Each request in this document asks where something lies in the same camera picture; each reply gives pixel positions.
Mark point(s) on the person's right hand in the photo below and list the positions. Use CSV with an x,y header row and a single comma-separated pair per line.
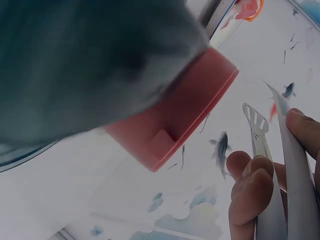
x,y
246,200

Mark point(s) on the person's right fingers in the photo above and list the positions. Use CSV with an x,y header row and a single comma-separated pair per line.
x,y
246,197

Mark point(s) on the person's right thumb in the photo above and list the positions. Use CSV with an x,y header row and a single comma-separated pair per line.
x,y
306,132

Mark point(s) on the pink plastic lid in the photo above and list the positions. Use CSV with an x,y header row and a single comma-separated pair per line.
x,y
185,110

